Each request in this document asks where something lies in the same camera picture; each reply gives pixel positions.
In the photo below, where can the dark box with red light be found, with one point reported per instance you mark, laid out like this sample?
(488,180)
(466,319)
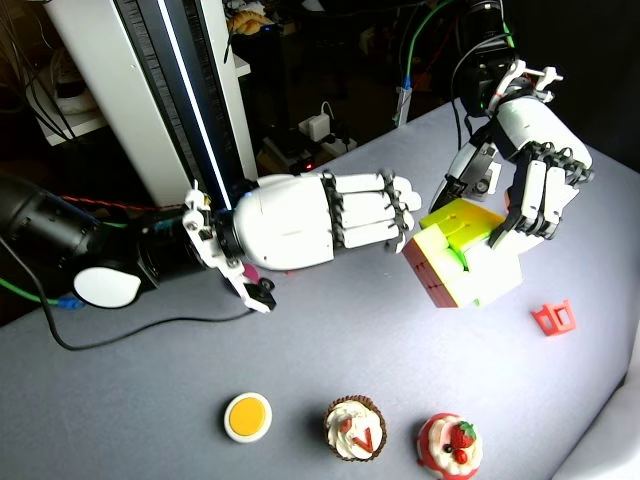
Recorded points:
(292,160)

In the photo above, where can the toy cupcake brown wrapper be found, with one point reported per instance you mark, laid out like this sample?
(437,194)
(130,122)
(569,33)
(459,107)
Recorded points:
(355,430)

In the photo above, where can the round white yellow button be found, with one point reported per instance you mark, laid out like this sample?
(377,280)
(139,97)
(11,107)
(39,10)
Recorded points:
(247,417)

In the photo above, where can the white column with black strips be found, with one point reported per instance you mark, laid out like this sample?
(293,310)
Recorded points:
(100,75)

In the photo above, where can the white sneaker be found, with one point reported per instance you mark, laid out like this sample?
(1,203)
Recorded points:
(70,95)

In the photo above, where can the grey table cloth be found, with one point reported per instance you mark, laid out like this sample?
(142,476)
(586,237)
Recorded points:
(150,410)

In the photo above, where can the white power strip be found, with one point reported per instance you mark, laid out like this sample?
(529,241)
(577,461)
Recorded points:
(340,145)

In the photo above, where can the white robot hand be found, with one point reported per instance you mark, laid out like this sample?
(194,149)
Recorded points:
(285,220)
(540,130)

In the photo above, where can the white power adapter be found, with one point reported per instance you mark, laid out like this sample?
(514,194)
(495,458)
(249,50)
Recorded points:
(316,127)

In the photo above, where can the colourful puzzle cube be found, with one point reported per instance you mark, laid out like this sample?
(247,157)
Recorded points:
(480,275)

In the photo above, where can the yellow bread-like toy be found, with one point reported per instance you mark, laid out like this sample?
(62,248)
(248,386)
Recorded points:
(245,21)

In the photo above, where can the red toy strawberry cake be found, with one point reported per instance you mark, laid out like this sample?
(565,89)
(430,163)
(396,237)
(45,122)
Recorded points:
(447,445)

